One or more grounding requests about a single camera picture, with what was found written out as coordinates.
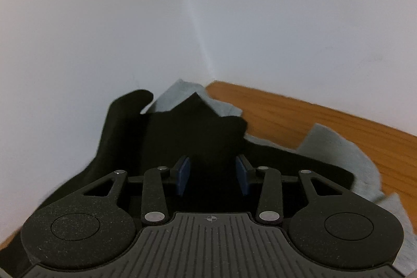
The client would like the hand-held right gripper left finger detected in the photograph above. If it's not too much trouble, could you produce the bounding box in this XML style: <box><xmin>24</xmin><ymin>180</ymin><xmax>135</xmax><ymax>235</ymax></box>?
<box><xmin>83</xmin><ymin>155</ymin><xmax>191</xmax><ymax>226</ymax></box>

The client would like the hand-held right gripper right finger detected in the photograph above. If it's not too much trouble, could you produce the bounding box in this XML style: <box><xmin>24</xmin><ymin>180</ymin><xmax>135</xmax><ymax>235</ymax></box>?
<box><xmin>235</xmin><ymin>154</ymin><xmax>354</xmax><ymax>227</ymax></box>

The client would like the black garment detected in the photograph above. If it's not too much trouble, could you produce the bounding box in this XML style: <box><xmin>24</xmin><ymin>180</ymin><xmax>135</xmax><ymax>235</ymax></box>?
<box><xmin>7</xmin><ymin>89</ymin><xmax>357</xmax><ymax>265</ymax></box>

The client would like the grey printed t-shirt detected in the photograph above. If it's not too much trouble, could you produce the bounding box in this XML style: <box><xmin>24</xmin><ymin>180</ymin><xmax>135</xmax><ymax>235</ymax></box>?
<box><xmin>140</xmin><ymin>79</ymin><xmax>414</xmax><ymax>275</ymax></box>

